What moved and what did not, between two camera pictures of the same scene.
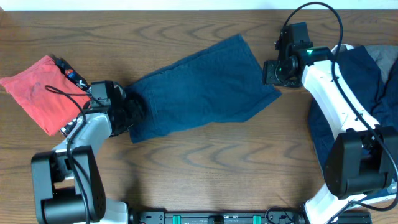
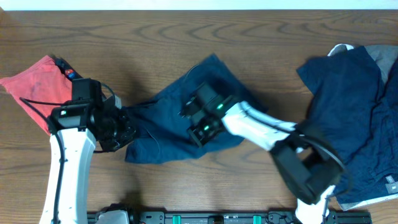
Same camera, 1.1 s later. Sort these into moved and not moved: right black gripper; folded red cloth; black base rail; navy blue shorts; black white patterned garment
Moved: right black gripper; navy blue shorts
Not moved: black base rail; folded red cloth; black white patterned garment
